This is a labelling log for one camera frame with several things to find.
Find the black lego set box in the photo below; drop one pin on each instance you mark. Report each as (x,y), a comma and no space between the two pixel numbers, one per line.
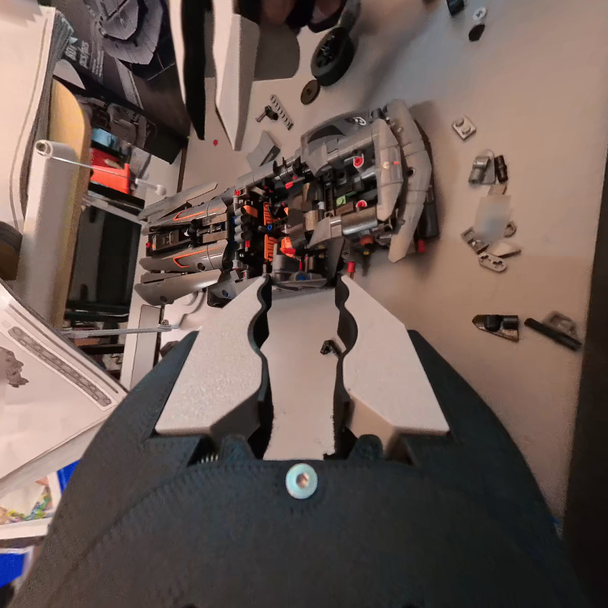
(118,85)

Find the black lego disc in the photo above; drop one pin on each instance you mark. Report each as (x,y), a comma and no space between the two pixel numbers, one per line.
(309,92)

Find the short black lego pin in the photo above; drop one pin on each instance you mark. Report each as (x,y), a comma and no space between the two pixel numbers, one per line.
(500,168)

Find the black lego bush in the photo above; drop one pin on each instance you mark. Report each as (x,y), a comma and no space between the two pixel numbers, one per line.
(476,32)

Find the black lego tire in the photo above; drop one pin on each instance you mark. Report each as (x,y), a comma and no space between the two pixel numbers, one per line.
(332,57)

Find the dark lego wedge slope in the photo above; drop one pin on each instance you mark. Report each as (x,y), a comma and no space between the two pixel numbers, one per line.
(489,333)

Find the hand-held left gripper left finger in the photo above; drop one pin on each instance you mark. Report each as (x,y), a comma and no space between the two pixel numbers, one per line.
(213,380)

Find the colourful printed leaflet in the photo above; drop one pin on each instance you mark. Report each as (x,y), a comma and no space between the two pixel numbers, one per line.
(28,508)

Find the grey lego car model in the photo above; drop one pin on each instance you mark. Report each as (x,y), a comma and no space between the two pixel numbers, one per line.
(403,156)

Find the person's right hand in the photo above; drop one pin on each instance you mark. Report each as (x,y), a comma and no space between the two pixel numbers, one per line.
(280,9)

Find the small grey lego bracket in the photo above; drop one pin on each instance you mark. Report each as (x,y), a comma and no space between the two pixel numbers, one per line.
(560,321)

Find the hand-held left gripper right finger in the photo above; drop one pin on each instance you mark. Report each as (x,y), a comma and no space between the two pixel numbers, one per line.
(394,380)

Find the dark glossy lego tile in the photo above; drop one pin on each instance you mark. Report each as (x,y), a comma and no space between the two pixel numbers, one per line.
(496,189)

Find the dark grey square lego plate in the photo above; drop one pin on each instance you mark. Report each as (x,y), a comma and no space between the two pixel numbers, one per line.
(469,240)

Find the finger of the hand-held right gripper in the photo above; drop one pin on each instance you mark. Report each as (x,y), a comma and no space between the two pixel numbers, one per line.
(176,28)
(235,71)

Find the grey lego gear stud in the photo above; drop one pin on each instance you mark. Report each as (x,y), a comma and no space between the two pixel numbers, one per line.
(479,13)

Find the red storage bin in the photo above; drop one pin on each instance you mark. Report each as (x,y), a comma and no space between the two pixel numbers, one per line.
(111,173)

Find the grey lego plate with holes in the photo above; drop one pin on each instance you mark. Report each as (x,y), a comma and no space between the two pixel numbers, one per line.
(492,262)

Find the small grey lego slope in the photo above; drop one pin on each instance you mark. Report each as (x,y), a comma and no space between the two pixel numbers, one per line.
(506,249)

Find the tan wooden panel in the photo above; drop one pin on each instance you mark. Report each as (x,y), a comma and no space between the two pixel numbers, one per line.
(71,123)

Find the black lego double connector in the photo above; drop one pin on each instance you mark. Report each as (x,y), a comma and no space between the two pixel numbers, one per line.
(503,322)

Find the grey lego sloped panel assembly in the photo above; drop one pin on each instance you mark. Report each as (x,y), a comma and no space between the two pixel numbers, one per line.
(263,149)

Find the lego instruction booklet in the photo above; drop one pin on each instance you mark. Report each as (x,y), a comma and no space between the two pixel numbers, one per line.
(47,403)

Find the long grey lego plate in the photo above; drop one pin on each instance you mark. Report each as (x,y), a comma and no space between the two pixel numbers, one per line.
(282,112)

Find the black dimpled foam mat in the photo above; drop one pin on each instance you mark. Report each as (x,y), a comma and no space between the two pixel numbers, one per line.
(589,380)

